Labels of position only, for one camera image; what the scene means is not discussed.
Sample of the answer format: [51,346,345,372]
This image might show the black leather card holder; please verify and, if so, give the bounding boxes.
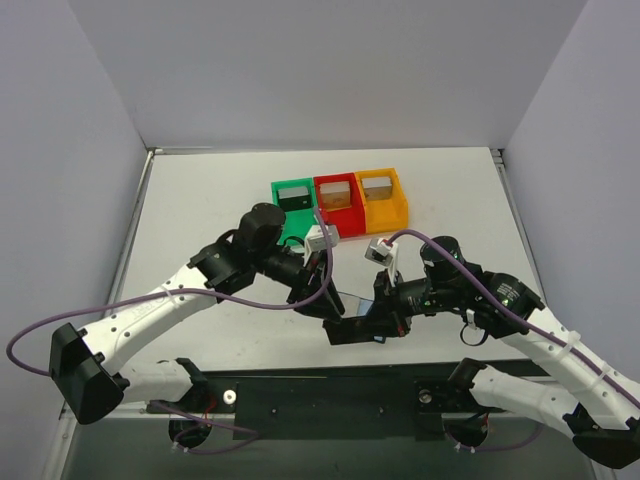
[338,292,386,344]

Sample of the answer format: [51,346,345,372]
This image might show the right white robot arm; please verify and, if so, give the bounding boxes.
[323,236,639,469]

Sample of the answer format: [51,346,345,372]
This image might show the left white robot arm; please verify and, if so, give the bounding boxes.
[49,203,344,425]

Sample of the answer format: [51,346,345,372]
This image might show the black card stack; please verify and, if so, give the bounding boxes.
[276,186,313,212]

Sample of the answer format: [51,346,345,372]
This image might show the brown card stack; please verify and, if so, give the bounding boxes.
[319,181,351,211]

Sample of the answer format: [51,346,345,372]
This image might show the red plastic bin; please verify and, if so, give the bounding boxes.
[313,172,366,238]

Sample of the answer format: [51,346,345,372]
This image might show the orange plastic bin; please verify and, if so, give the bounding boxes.
[355,168,409,235]

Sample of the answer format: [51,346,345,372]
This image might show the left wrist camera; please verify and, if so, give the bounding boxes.
[304,225,340,256]

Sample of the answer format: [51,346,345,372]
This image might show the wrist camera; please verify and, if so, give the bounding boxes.
[304,225,340,256]
[364,238,399,285]

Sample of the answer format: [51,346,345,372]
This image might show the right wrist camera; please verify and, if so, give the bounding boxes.
[364,238,399,285]

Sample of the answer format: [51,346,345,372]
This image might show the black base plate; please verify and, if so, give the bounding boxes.
[174,363,486,441]

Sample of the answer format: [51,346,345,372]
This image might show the aluminium frame rail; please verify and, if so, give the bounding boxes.
[49,149,155,425]

